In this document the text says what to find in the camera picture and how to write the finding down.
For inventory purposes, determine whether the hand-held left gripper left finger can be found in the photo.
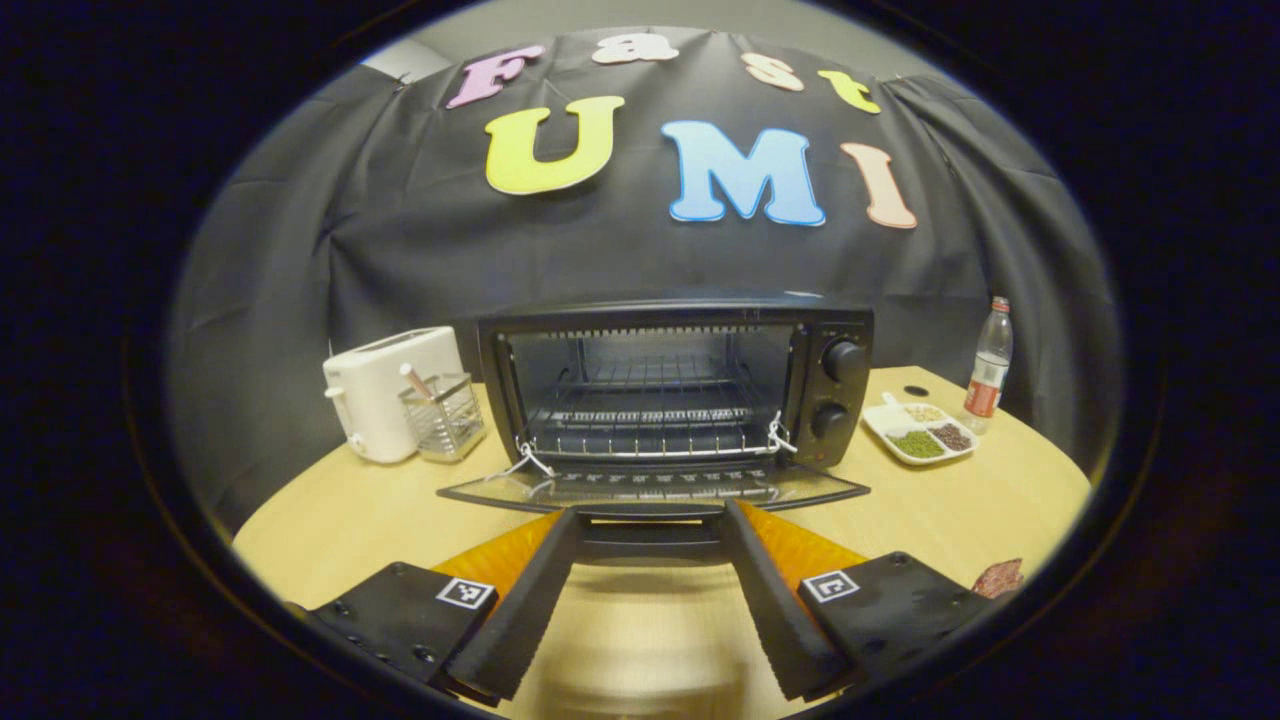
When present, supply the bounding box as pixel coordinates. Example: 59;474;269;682
290;508;583;703

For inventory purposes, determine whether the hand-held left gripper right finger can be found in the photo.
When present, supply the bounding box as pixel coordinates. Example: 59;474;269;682
722;498;1001;703

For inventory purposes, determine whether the red raw meat steak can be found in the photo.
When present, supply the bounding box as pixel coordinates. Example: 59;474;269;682
972;558;1025;601

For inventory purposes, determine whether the black electric oven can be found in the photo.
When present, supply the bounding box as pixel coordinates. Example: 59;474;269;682
437;295;874;566

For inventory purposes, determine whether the white divided plate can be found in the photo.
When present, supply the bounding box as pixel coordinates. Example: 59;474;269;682
862;392;979;467

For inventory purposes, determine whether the white toaster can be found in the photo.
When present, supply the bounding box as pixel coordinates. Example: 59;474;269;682
322;326;466;464

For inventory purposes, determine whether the clear bottle with red label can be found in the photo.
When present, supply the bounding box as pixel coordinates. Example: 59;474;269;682
962;296;1014;436

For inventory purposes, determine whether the black backdrop cloth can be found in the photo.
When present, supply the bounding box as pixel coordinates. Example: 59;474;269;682
165;28;1121;531

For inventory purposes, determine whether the wire mesh utensil basket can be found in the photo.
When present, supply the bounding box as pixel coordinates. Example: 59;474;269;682
398;372;488;463

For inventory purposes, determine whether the wire oven rack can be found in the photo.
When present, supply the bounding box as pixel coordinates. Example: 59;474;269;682
525;360;781;461

